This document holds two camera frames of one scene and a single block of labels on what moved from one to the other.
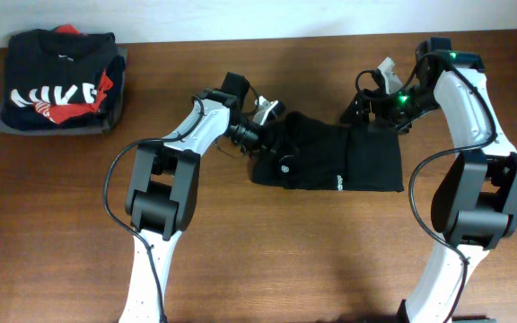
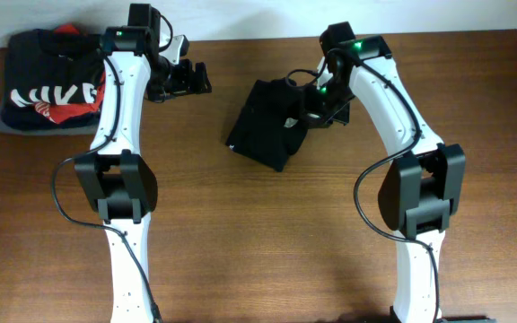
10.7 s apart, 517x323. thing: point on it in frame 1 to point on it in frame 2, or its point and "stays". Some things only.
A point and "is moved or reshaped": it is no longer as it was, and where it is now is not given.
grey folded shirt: (105, 126) stays
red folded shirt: (61, 113) stays
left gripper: (265, 144) to (184, 83)
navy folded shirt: (32, 117) stays
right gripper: (381, 113) to (318, 117)
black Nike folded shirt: (45, 65) stays
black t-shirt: (318, 154) is moved or reshaped
